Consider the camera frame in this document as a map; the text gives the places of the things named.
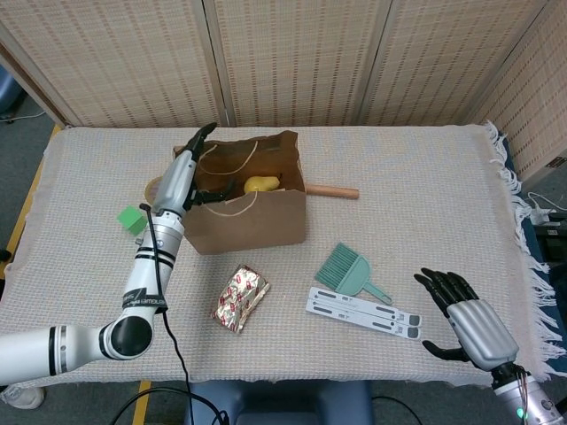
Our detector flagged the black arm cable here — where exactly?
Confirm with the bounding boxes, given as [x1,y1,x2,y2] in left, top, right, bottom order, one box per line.
[139,202,231,425]

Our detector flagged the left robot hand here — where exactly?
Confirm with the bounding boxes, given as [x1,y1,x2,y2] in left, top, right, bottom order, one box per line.
[151,122,236,213]

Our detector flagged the black box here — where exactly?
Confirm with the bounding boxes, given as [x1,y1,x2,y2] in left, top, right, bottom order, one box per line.
[533,212,567,267]

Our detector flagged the white shoe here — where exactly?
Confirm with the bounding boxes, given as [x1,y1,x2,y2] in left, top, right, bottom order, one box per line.
[0,383,45,409]

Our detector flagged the white folding stand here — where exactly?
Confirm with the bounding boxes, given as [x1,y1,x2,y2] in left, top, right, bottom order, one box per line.
[305,286,423,341]

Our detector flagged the teal hand brush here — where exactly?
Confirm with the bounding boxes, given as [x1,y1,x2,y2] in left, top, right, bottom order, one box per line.
[314,242,393,306]

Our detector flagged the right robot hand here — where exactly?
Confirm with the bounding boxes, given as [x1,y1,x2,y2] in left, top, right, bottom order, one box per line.
[414,267,519,372]

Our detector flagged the wooden rolling stick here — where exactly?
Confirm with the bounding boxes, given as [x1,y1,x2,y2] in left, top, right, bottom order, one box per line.
[307,183,360,200]

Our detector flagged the woven folding screen panel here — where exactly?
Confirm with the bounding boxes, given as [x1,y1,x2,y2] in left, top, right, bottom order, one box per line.
[469,0,567,183]
[204,0,393,128]
[0,0,225,129]
[359,0,553,128]

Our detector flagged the beige woven table cloth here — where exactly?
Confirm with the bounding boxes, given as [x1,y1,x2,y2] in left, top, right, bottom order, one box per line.
[0,121,557,390]

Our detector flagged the yellowish tape roll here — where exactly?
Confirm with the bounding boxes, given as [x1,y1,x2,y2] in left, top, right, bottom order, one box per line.
[144,176,163,209]

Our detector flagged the gold red snack packet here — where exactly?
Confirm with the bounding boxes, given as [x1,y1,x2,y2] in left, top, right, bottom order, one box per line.
[209,264,272,333]

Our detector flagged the blue padded seat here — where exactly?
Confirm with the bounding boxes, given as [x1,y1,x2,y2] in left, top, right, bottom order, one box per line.
[183,379,373,425]

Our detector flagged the brown paper bag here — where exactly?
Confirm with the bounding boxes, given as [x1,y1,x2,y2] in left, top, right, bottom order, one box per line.
[171,130,309,256]

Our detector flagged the green cube block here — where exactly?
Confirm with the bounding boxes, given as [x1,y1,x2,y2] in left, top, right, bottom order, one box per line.
[116,205,149,236]

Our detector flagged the yellow pear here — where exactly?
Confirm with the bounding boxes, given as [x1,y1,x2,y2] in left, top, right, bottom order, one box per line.
[243,175,283,195]

